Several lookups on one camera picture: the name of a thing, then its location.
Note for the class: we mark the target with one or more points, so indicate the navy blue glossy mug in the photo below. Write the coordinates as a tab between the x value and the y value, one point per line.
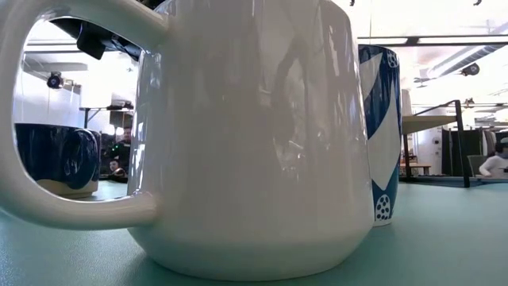
55	155

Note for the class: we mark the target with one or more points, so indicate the wooden shelf black metal frame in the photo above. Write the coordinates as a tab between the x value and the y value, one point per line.
428	123

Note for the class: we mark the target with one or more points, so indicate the blue white patterned mug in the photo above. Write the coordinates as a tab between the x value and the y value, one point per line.
383	159

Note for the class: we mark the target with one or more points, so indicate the black background table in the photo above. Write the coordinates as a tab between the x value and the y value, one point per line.
107	107

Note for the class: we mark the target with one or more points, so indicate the white mug olive interior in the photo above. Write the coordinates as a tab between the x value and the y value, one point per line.
254	159

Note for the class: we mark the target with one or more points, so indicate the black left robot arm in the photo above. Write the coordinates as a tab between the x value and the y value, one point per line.
91	43

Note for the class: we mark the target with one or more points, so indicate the black curtain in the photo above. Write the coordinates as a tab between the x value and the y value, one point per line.
460	151

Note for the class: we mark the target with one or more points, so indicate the person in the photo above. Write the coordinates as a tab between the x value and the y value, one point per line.
126	139
116	168
494	165

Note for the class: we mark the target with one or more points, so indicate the grey office chair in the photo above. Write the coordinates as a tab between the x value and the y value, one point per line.
476	165

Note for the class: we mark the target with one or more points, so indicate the green table mat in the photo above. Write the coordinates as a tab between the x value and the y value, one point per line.
436	238

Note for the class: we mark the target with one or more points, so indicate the black ceiling spotlight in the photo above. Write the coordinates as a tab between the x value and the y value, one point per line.
55	80
470	69

